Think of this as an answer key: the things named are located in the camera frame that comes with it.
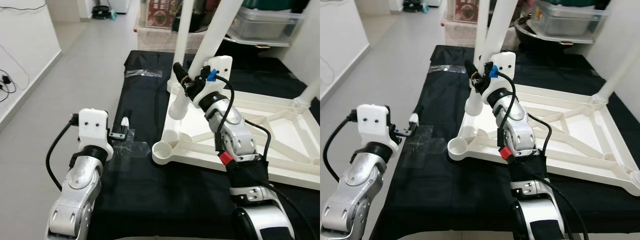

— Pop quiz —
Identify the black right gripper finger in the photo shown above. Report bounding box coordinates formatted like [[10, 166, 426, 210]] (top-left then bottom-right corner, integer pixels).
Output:
[[172, 62, 190, 86], [464, 60, 480, 81]]

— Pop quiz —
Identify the white plastic table leg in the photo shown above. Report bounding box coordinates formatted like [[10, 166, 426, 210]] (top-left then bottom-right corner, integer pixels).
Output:
[[295, 82, 321, 109], [465, 0, 519, 114], [474, 0, 493, 62], [592, 44, 640, 104], [172, 0, 197, 92], [167, 0, 246, 120]]

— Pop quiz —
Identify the white plastic children table top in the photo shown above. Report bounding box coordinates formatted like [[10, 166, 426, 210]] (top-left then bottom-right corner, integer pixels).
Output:
[[151, 82, 321, 191], [446, 79, 640, 197]]

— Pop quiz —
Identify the clear plastic film scrap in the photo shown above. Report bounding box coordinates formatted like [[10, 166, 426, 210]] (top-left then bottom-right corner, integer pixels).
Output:
[[429, 65, 464, 74], [125, 69, 164, 79]]

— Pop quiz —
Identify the patterned beige cloth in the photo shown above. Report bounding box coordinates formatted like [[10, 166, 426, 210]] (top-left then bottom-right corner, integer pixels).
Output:
[[444, 20, 521, 49], [135, 25, 212, 52]]

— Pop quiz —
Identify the box with red print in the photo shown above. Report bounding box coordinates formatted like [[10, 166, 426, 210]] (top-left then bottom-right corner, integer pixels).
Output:
[[454, 0, 481, 23], [147, 0, 179, 29]]

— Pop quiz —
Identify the black wok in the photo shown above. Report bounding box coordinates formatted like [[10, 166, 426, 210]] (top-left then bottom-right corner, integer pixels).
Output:
[[515, 16, 542, 40]]

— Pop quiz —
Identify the black tablecloth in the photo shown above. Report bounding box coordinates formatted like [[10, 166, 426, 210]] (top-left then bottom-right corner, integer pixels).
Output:
[[87, 50, 321, 240], [367, 45, 640, 236]]

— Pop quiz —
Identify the green pot lid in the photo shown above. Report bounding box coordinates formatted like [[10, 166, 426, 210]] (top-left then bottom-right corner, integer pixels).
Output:
[[542, 0, 608, 11], [242, 0, 301, 13]]

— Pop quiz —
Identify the black cable with blue plug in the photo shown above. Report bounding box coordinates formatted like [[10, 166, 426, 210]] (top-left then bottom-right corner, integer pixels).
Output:
[[207, 70, 321, 240], [489, 66, 591, 240]]

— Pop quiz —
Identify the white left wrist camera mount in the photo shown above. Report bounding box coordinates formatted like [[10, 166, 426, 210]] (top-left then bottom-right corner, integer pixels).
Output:
[[76, 109, 114, 155], [356, 104, 401, 151]]

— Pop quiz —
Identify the black cable on wall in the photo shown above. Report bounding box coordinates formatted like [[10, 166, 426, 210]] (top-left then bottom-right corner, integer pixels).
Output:
[[320, 54, 334, 87], [0, 44, 32, 104]]

